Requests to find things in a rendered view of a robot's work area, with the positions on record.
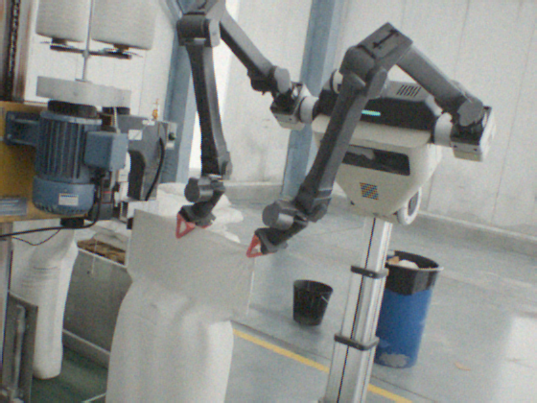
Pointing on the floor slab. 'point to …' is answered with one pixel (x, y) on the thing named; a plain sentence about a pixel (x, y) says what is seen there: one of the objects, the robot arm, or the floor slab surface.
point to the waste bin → (404, 308)
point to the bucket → (310, 301)
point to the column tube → (12, 102)
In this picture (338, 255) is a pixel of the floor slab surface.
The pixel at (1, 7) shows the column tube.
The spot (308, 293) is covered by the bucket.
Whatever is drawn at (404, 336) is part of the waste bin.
